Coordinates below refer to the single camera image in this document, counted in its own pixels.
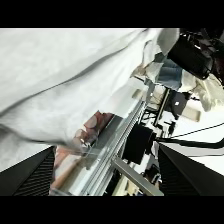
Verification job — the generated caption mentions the silver frame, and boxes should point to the silver frame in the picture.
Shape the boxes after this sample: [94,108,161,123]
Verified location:
[79,99,165,197]

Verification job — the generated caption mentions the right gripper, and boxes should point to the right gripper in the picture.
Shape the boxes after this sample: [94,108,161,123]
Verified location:
[167,33,215,81]

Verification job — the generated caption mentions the grey T-shirt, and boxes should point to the grey T-shirt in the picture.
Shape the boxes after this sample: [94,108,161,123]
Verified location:
[0,28,181,173]

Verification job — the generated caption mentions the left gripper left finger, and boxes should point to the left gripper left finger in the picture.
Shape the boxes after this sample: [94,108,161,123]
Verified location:
[0,145,57,197]

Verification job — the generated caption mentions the heap of clothes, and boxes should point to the heap of clothes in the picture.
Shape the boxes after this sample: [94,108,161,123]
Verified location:
[133,53,224,113]

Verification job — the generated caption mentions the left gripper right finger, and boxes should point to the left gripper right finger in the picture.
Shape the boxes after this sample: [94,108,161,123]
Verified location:
[157,143,224,197]

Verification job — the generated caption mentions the black cable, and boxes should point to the black cable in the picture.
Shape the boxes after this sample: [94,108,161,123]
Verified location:
[153,121,224,150]

